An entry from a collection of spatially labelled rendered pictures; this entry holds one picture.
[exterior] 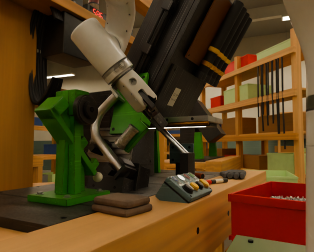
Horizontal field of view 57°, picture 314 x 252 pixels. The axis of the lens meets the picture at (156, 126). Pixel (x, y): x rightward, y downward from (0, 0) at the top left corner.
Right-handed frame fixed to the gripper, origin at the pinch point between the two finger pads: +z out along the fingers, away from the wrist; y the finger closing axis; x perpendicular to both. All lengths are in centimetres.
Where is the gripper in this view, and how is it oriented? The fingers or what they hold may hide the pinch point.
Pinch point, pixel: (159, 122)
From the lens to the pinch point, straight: 78.2
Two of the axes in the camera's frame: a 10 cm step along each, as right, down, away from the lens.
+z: 6.3, 7.7, 1.0
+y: -2.6, 0.8, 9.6
